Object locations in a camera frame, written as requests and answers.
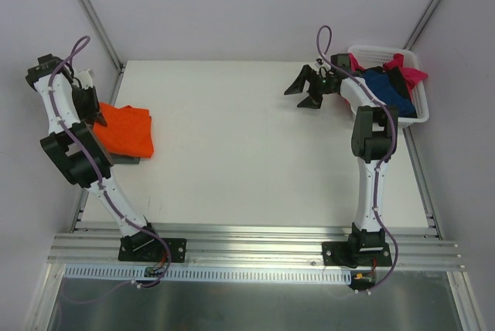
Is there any orange t shirt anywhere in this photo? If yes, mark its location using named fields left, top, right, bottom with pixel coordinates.
left=93, top=102, right=154, bottom=159

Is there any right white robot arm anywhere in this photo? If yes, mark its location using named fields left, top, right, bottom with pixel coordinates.
left=285, top=54, right=398, bottom=268

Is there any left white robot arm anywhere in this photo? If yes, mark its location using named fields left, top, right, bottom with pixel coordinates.
left=26, top=54, right=187, bottom=264

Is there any grey folded t shirt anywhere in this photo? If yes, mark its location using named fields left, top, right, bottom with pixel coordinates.
left=111, top=153, right=141, bottom=165

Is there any white plastic basket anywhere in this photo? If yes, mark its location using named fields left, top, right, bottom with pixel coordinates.
left=347, top=45, right=429, bottom=128

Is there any blue t shirt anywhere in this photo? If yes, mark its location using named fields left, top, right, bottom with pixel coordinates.
left=360, top=67, right=417, bottom=118

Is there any black t shirt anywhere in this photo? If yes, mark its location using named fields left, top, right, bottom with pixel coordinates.
left=385, top=67, right=411, bottom=100

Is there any pink t shirt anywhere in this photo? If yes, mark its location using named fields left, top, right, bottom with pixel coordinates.
left=349, top=53, right=428, bottom=100

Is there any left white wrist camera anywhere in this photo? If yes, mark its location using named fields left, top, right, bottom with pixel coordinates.
left=74, top=69, right=94, bottom=90

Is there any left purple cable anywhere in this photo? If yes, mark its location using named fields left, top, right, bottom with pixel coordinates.
left=49, top=35, right=172, bottom=305

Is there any left aluminium corner post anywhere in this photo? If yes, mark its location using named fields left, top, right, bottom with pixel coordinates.
left=57, top=0, right=125, bottom=73

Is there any aluminium corner post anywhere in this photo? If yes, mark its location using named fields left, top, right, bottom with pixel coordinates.
left=57, top=0, right=125, bottom=73
left=403, top=0, right=443, bottom=50

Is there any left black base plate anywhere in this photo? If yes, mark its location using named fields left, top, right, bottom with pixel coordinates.
left=118, top=232, right=187, bottom=263

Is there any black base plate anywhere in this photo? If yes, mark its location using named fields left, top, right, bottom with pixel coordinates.
left=118, top=232, right=187, bottom=263
left=322, top=241, right=392, bottom=268

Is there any right aluminium corner post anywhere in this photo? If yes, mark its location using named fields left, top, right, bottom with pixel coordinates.
left=403, top=0, right=443, bottom=50

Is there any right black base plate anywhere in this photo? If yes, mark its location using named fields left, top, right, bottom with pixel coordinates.
left=322, top=241, right=392, bottom=268

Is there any white slotted cable duct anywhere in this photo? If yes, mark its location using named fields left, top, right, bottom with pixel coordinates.
left=64, top=264, right=351, bottom=285

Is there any aluminium mounting rail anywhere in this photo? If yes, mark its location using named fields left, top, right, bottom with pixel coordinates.
left=48, top=222, right=466, bottom=271

